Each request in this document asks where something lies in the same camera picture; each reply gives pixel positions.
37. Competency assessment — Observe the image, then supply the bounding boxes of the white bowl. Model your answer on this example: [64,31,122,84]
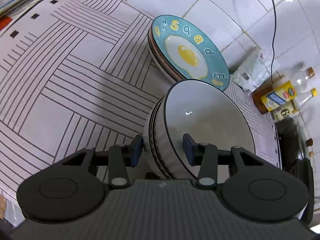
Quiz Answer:
[153,98,193,179]
[143,98,174,179]
[164,80,255,180]

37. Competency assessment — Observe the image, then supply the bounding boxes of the teal fried egg plate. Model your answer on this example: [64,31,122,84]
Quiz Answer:
[151,15,229,91]

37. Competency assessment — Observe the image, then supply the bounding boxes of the black wok with lid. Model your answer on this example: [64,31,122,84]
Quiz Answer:
[276,118,315,225]

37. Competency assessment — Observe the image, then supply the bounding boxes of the striped pink table mat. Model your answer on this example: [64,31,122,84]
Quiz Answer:
[1,0,267,202]

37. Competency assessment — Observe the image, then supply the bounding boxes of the white salt bag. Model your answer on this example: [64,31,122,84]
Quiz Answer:
[231,47,272,94]

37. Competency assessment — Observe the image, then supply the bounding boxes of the yellow label cooking wine bottle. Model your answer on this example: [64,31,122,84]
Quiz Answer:
[252,66,316,115]

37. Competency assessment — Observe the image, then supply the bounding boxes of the clear vinegar bottle yellow cap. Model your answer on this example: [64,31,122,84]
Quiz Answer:
[271,88,318,123]

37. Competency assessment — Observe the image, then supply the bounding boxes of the black power cable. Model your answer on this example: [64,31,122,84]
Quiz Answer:
[253,0,278,86]

